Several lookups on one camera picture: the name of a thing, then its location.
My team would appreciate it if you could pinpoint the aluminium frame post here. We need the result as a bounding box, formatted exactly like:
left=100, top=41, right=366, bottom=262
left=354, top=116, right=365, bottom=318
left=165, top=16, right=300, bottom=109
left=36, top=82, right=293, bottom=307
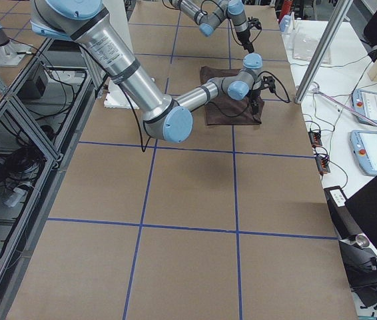
left=294, top=0, right=353, bottom=104

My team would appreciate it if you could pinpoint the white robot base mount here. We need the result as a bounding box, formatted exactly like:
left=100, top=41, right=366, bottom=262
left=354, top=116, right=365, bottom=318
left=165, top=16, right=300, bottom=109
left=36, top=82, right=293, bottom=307
left=104, top=79, right=139, bottom=109

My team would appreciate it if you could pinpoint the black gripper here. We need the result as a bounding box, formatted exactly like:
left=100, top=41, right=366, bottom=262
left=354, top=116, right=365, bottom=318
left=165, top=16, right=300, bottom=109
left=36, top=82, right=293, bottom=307
left=238, top=31, right=254, bottom=53
left=250, top=89, right=260, bottom=117

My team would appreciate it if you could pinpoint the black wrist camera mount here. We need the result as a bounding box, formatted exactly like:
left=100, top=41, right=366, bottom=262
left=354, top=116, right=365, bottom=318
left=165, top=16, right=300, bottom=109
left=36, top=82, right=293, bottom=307
left=261, top=76, right=276, bottom=94
left=248, top=17, right=262, bottom=31

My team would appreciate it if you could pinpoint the far teach pendant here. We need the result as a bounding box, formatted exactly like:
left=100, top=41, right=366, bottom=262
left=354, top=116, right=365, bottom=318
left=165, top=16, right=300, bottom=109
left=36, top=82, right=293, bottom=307
left=352, top=89, right=377, bottom=123

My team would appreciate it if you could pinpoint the black camera cable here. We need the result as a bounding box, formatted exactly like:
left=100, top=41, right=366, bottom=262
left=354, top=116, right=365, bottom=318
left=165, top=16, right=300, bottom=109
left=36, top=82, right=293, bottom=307
left=204, top=71, right=291, bottom=118

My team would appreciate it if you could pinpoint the teach pendant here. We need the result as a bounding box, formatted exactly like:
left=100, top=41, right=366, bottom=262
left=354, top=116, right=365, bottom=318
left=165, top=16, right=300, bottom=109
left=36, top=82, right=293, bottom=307
left=350, top=130, right=377, bottom=176
left=352, top=89, right=377, bottom=123

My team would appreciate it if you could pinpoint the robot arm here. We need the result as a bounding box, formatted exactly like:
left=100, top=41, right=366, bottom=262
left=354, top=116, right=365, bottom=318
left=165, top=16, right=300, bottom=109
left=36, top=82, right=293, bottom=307
left=168, top=0, right=261, bottom=53
left=31, top=0, right=262, bottom=143

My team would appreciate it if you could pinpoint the black box with label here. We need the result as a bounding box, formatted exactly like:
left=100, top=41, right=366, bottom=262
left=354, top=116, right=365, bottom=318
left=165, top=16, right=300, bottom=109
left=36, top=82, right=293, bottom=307
left=324, top=186, right=362, bottom=239

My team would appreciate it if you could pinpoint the dark brown t-shirt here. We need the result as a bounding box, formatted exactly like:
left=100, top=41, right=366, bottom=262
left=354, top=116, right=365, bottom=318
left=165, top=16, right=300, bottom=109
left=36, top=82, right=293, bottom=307
left=199, top=65, right=264, bottom=127

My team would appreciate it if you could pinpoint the near teach pendant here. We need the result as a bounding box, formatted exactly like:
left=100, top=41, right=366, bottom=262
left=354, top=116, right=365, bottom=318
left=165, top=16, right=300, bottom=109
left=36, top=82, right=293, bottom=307
left=350, top=130, right=377, bottom=176

